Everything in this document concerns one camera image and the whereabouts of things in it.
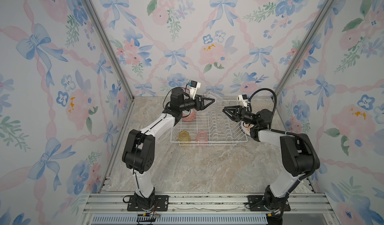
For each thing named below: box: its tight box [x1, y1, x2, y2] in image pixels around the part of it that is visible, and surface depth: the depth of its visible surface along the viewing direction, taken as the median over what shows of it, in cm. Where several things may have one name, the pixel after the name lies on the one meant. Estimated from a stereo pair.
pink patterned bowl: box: [182, 108, 197, 122], surface depth 105 cm
